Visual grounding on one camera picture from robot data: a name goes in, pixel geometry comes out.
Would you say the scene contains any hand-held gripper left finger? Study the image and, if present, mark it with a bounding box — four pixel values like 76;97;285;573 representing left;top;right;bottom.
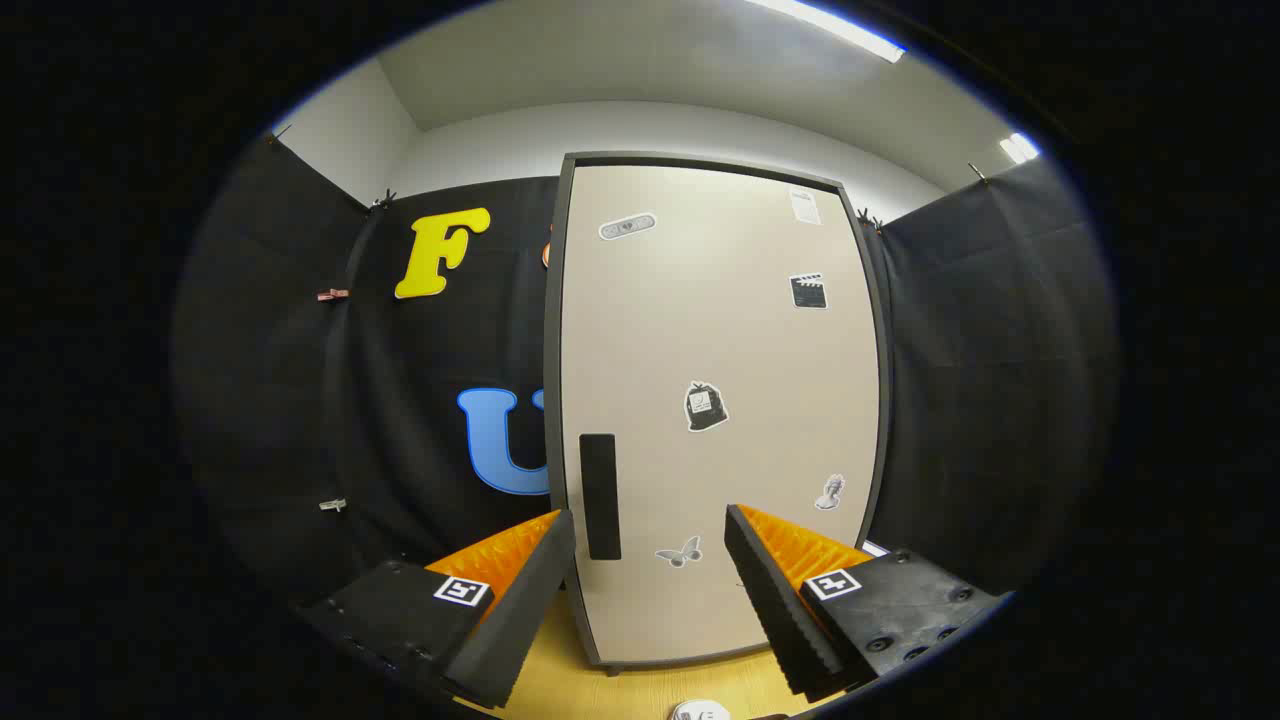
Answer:
298;508;578;711

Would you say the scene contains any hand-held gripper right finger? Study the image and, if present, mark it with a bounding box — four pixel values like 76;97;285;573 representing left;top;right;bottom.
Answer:
724;504;1007;703

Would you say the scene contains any black door handle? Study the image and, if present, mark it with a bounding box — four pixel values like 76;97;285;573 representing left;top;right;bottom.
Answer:
579;433;623;561

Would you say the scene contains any grey shoe cabinet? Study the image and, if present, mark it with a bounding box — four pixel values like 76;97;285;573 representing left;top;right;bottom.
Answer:
543;150;894;677

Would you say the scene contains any black backdrop cloth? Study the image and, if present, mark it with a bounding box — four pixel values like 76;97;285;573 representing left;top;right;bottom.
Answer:
170;130;1116;626

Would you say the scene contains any long ceiling light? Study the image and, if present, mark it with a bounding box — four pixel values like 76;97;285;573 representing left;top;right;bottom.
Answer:
745;0;907;64

